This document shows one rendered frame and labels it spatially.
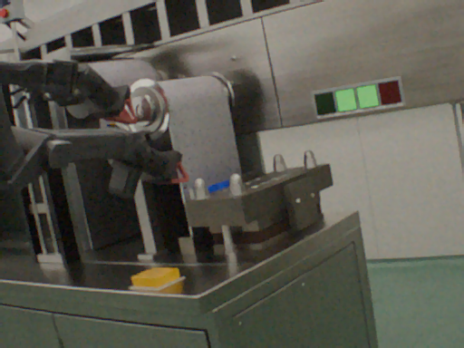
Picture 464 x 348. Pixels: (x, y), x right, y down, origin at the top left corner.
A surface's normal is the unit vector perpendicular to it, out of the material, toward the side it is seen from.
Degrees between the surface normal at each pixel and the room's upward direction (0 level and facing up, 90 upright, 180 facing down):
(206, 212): 90
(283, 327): 90
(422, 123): 90
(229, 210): 90
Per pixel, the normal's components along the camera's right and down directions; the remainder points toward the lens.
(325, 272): 0.80, -0.11
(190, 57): -0.56, 0.15
